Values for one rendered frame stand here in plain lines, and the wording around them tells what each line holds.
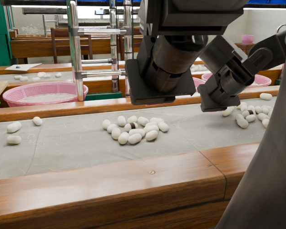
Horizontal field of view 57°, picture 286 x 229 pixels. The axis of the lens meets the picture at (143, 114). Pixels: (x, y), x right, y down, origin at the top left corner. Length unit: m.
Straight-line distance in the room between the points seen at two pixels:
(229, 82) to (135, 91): 0.28
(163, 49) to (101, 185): 0.21
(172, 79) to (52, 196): 0.23
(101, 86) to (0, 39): 2.29
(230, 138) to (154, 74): 0.32
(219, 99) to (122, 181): 0.35
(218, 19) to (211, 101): 0.42
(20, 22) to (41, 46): 2.35
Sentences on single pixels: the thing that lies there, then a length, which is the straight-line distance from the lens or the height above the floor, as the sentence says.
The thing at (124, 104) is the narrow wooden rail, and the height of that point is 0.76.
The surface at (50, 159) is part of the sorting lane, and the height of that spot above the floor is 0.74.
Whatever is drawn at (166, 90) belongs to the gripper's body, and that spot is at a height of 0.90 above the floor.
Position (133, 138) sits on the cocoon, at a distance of 0.57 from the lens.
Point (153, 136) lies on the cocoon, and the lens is 0.59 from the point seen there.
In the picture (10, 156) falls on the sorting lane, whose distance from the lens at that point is 0.59.
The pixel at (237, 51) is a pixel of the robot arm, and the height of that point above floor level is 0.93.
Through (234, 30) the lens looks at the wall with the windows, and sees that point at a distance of 7.31.
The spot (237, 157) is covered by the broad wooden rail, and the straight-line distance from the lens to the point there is 0.50.
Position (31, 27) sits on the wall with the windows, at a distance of 5.62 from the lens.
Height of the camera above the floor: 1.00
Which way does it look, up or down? 20 degrees down
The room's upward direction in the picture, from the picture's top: straight up
